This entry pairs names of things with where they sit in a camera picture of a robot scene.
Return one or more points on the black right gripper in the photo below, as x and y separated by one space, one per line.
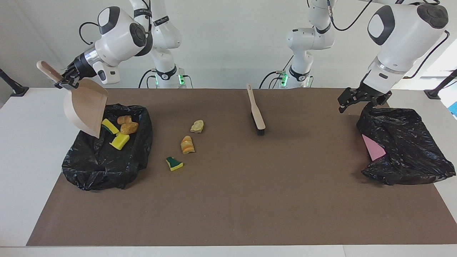
79 69

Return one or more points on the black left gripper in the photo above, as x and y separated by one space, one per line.
362 93

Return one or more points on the beige plastic dustpan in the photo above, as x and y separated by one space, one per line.
85 107

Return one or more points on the yellow sponge piece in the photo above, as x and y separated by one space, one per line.
119 141
110 126

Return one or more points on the striped croissant pastry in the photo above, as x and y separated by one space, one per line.
187 145
124 119

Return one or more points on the brown bread roll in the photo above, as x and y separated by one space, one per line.
129 128

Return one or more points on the beige hand brush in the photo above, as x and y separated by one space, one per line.
259 116

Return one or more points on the green and yellow sponge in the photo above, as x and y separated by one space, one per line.
174 164

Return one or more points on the pale bread piece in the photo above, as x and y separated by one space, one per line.
197 126

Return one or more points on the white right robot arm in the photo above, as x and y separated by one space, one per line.
117 39

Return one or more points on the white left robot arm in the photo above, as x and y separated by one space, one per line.
403 32

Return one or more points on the crumpled black trash bag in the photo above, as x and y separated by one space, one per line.
410 142

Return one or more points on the black bag lined bin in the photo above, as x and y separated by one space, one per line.
107 164

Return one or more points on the pink sheet in bag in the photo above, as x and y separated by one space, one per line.
373 150

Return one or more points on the blue object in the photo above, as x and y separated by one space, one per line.
454 109

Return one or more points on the brown table mat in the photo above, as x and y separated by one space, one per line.
228 221

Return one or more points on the white wall socket boxes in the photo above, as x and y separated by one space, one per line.
64 76

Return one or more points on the black camera stand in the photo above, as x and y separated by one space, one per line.
16 89
437 91

